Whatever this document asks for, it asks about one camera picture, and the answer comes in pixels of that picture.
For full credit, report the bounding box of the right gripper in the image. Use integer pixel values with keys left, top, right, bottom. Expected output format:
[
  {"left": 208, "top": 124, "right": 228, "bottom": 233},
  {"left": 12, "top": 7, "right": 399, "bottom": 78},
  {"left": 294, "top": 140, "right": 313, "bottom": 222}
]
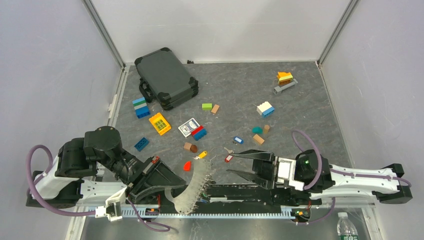
[{"left": 225, "top": 149, "right": 285, "bottom": 190}]

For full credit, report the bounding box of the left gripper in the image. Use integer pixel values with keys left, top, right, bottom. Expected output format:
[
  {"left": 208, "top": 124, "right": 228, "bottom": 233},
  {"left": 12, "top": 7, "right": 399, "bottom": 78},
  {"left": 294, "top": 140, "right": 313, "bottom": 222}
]
[{"left": 98, "top": 149, "right": 189, "bottom": 204}]

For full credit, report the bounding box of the red key tag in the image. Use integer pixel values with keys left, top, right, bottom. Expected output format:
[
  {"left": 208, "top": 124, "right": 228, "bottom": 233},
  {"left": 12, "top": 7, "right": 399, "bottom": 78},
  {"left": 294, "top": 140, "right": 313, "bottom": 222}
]
[{"left": 224, "top": 154, "right": 234, "bottom": 163}]

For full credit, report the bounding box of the metal keyring plate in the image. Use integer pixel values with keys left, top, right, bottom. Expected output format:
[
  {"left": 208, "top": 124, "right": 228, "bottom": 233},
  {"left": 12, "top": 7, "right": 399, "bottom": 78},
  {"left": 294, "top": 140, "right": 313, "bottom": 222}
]
[{"left": 164, "top": 158, "right": 213, "bottom": 215}]

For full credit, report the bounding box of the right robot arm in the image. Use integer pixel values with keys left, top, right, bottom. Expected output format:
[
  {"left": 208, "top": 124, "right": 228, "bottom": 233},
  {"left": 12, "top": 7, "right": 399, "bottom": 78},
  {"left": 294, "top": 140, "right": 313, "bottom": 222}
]
[{"left": 224, "top": 149, "right": 413, "bottom": 207}]

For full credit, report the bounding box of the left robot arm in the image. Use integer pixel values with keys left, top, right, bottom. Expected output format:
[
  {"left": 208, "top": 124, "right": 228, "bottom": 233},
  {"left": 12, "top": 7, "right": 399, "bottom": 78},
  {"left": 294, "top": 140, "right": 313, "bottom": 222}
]
[{"left": 31, "top": 126, "right": 186, "bottom": 209}]

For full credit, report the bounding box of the orange wooden block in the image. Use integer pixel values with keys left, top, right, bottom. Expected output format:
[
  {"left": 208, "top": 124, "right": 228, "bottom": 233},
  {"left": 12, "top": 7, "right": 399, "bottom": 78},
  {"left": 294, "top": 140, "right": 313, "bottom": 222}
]
[{"left": 253, "top": 134, "right": 265, "bottom": 145}]

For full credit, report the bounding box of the blue key tag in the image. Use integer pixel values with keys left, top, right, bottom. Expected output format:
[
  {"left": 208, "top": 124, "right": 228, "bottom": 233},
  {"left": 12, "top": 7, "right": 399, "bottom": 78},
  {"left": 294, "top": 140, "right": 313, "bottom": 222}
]
[{"left": 232, "top": 136, "right": 244, "bottom": 145}]

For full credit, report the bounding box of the teal wooden block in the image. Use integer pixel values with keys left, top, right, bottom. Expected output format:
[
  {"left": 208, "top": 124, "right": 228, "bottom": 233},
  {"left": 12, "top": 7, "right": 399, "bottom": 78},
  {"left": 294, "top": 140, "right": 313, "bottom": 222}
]
[{"left": 252, "top": 126, "right": 263, "bottom": 135}]

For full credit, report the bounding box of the tan wooden cylinder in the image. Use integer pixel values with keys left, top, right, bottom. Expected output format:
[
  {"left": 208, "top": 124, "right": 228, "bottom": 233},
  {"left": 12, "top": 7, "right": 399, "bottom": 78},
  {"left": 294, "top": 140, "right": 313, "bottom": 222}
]
[{"left": 263, "top": 124, "right": 271, "bottom": 135}]

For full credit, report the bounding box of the red lego brick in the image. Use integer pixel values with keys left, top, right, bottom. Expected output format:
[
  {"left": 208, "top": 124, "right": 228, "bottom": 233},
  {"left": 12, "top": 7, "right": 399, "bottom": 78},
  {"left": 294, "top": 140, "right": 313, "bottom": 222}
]
[{"left": 183, "top": 160, "right": 192, "bottom": 172}]

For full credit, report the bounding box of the blue lego brick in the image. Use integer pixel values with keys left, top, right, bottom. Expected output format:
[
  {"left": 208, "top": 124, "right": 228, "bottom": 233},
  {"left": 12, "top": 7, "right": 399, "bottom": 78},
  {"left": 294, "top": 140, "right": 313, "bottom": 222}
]
[{"left": 134, "top": 137, "right": 150, "bottom": 152}]

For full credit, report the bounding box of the light wooden block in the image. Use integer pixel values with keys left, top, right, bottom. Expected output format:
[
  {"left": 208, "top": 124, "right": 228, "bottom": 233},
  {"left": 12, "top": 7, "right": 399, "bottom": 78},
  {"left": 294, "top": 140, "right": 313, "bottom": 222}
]
[{"left": 183, "top": 142, "right": 192, "bottom": 152}]

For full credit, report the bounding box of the white blue lego block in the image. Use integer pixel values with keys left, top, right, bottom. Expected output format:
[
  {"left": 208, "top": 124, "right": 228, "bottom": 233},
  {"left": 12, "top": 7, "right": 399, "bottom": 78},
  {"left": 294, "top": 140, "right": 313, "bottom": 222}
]
[{"left": 256, "top": 101, "right": 275, "bottom": 118}]

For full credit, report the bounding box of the brown wooden cylinder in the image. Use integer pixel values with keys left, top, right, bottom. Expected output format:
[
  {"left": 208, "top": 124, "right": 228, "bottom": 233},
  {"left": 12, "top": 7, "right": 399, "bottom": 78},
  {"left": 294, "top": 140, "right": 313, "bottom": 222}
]
[{"left": 190, "top": 144, "right": 198, "bottom": 153}]

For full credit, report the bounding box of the yellow lego plate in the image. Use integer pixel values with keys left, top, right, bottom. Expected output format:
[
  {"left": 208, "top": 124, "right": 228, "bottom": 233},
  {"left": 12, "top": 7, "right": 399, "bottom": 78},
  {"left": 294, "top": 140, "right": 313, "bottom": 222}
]
[{"left": 149, "top": 112, "right": 172, "bottom": 136}]

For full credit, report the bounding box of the red blue lego block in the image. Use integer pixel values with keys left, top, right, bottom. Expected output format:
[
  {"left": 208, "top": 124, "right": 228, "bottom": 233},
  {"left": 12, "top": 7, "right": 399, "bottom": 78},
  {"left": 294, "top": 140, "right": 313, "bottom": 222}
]
[{"left": 191, "top": 125, "right": 207, "bottom": 141}]

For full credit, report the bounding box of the playing card box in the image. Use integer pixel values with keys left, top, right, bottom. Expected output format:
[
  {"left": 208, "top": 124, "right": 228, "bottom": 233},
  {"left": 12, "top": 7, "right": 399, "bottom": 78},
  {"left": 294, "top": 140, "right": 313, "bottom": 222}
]
[{"left": 178, "top": 117, "right": 200, "bottom": 138}]

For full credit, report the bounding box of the tan wooden block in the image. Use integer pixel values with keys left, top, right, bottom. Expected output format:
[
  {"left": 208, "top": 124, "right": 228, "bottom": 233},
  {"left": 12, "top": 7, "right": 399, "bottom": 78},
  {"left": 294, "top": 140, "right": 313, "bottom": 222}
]
[{"left": 211, "top": 104, "right": 220, "bottom": 115}]

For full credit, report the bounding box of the blue green white lego stack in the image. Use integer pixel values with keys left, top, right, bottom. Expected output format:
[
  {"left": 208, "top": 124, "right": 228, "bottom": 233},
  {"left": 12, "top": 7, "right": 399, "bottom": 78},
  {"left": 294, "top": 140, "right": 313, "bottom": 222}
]
[{"left": 132, "top": 97, "right": 151, "bottom": 119}]

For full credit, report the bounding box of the grey lego piece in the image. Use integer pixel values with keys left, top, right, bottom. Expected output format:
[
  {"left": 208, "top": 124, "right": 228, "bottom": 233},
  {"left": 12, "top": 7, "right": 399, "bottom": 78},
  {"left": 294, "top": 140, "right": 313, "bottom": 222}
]
[{"left": 273, "top": 78, "right": 298, "bottom": 95}]

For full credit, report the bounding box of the green lego brick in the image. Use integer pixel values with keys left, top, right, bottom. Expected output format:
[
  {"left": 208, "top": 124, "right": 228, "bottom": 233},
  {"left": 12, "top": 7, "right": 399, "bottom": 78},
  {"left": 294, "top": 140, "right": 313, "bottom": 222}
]
[{"left": 201, "top": 103, "right": 213, "bottom": 111}]

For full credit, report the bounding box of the plastic water bottle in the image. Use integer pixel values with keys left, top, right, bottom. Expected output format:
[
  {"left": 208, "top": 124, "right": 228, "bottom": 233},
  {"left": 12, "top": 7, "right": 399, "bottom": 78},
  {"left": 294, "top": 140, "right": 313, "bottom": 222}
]
[{"left": 337, "top": 212, "right": 359, "bottom": 240}]

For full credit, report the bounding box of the black hard case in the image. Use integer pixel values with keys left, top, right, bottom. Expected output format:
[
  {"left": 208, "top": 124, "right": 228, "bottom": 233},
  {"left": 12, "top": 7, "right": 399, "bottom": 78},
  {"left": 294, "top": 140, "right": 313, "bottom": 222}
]
[{"left": 134, "top": 47, "right": 199, "bottom": 111}]

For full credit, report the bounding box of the white cable duct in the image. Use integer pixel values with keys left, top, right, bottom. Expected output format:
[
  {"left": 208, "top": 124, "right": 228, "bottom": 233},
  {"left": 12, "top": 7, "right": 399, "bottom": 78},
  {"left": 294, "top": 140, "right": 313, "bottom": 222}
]
[{"left": 136, "top": 206, "right": 295, "bottom": 220}]

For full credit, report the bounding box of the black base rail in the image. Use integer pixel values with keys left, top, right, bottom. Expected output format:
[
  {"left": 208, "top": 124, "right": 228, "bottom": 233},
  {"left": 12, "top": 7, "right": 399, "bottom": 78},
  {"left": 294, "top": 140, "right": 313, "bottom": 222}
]
[{"left": 136, "top": 184, "right": 322, "bottom": 215}]

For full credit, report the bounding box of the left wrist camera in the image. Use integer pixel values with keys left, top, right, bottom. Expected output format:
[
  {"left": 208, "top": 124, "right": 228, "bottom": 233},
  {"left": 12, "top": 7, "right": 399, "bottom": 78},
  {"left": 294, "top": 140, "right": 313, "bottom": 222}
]
[{"left": 94, "top": 187, "right": 127, "bottom": 223}]

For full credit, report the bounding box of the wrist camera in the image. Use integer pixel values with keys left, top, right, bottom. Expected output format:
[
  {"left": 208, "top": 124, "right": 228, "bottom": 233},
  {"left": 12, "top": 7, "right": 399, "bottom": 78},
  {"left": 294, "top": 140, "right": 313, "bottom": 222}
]
[
  {"left": 94, "top": 187, "right": 127, "bottom": 223},
  {"left": 276, "top": 157, "right": 305, "bottom": 191}
]

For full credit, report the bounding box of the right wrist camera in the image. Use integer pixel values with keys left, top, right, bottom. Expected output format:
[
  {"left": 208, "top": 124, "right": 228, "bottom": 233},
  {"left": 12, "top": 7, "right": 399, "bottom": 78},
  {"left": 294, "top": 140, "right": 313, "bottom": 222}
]
[{"left": 276, "top": 157, "right": 305, "bottom": 191}]

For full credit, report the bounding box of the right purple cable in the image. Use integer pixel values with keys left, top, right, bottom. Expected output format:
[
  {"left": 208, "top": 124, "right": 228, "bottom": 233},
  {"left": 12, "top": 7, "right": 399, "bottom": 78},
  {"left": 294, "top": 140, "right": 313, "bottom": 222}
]
[{"left": 291, "top": 129, "right": 413, "bottom": 226}]

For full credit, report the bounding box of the purple cable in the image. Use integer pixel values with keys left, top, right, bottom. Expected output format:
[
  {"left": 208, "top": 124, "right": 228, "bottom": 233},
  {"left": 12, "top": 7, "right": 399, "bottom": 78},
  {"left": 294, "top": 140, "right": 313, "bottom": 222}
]
[
  {"left": 25, "top": 144, "right": 171, "bottom": 232},
  {"left": 291, "top": 129, "right": 413, "bottom": 226}
]

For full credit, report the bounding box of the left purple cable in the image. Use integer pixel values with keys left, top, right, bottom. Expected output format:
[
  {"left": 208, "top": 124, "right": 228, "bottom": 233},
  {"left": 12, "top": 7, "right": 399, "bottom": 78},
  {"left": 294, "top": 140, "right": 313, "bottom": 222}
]
[{"left": 25, "top": 144, "right": 171, "bottom": 232}]

